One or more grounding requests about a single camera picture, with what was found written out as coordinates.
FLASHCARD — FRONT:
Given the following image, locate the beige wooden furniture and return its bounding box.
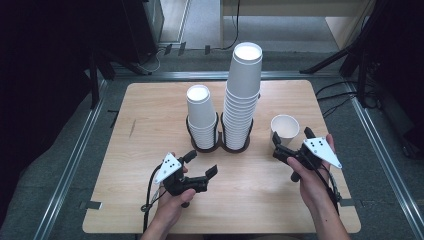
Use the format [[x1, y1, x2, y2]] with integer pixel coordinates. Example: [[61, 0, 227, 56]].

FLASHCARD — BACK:
[[219, 0, 379, 50]]

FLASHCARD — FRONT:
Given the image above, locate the white paper cup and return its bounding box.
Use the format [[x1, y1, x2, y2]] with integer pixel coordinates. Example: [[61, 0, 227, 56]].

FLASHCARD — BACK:
[[269, 114, 300, 148]]

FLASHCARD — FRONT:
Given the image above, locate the white floor cable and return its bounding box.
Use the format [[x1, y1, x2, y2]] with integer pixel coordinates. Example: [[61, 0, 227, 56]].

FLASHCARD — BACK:
[[138, 48, 168, 75]]

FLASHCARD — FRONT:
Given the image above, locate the dark cabinet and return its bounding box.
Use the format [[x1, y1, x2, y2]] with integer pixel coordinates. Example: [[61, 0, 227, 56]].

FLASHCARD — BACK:
[[89, 0, 165, 76]]

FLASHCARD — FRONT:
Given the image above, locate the person's right hand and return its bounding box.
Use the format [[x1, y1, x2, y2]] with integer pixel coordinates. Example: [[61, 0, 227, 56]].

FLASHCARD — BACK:
[[286, 133, 337, 214]]

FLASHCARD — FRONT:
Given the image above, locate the short stack of white cups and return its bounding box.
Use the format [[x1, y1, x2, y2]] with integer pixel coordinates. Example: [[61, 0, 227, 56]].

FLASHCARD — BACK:
[[185, 84, 220, 150]]

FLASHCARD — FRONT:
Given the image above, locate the tall stack of white cups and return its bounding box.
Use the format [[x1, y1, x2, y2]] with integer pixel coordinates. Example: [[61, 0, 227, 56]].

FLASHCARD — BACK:
[[221, 41, 264, 151]]

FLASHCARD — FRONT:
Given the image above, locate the left hand-held gripper cable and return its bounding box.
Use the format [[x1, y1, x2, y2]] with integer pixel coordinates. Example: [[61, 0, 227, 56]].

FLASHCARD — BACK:
[[141, 164, 168, 234]]

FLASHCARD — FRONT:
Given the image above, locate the black hanging cable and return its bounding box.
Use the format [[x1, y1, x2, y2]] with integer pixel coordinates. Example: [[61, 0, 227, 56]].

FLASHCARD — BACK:
[[221, 0, 242, 52]]

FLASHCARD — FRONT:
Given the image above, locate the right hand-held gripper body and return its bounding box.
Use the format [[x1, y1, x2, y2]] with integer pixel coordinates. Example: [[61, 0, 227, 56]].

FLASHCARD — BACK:
[[273, 136, 343, 172]]

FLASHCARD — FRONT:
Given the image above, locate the person's left hand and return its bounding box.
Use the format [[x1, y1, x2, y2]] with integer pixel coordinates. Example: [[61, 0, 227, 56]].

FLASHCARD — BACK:
[[155, 188, 198, 224]]

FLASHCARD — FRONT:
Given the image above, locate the black tripod stand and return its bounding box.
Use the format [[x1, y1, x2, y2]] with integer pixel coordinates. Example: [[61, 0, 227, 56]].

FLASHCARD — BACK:
[[299, 0, 394, 108]]

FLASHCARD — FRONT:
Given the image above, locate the right hand-held gripper cable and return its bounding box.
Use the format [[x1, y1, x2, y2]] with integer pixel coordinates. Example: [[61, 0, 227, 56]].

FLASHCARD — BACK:
[[308, 154, 343, 214]]

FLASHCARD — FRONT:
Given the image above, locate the metal floor rail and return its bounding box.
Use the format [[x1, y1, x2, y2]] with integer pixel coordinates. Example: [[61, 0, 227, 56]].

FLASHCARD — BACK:
[[344, 79, 424, 240], [32, 79, 109, 240]]

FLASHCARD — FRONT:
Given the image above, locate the black wire cup holder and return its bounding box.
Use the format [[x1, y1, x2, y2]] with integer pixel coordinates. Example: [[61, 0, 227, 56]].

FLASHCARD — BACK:
[[185, 93, 262, 154]]

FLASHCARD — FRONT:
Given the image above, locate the black floor cable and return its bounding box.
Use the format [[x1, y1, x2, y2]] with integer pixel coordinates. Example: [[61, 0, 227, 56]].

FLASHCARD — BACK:
[[315, 79, 361, 98], [317, 91, 359, 102], [321, 95, 356, 118]]

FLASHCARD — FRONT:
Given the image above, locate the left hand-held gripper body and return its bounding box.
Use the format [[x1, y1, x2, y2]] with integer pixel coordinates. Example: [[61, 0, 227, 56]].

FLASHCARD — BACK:
[[153, 152, 210, 198]]

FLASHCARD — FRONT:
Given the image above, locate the hand-held gripper cable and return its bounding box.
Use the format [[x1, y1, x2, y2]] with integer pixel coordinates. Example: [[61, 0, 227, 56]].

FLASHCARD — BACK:
[[308, 154, 343, 214], [141, 164, 168, 234]]

